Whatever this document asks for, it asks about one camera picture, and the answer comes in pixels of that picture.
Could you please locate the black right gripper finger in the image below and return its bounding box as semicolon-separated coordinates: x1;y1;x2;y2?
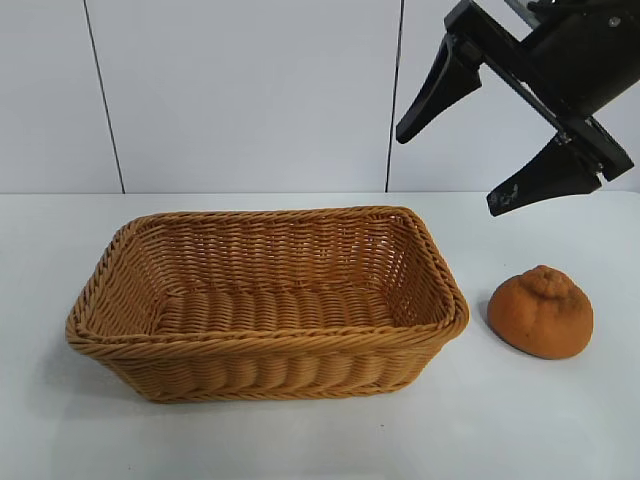
395;32;483;146
486;135;600;218

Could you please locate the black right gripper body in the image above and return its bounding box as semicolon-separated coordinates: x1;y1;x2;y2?
443;0;640;183

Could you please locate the bumpy orange fruit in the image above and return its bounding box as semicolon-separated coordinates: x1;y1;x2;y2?
487;264;595;360

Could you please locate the woven wicker basket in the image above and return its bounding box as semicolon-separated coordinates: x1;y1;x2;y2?
64;204;471;404

